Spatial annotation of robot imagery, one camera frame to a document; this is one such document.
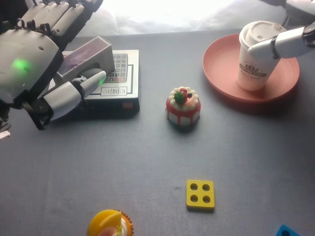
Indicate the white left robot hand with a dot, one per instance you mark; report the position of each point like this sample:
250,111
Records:
27,66

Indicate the purple grey small box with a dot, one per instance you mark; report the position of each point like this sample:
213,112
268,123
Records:
91,52

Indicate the white paper cup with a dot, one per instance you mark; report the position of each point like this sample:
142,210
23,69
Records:
253,71

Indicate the calculator box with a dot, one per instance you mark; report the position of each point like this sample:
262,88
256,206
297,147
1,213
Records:
123,98

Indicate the pink round plate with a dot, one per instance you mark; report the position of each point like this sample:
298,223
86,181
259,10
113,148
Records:
221,64

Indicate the grey table cloth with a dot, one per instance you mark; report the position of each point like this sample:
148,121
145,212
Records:
123,159

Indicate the white sheet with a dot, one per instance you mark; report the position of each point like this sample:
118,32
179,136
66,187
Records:
172,14

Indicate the red strawberry toy cake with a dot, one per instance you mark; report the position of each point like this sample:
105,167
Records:
183,108

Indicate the orange toy cupcake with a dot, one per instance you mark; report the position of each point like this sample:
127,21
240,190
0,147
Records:
105,221

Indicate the yellow four-hole block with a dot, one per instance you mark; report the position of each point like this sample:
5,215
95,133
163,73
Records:
200,195

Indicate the blue block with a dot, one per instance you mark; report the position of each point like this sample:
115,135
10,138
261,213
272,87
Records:
286,231

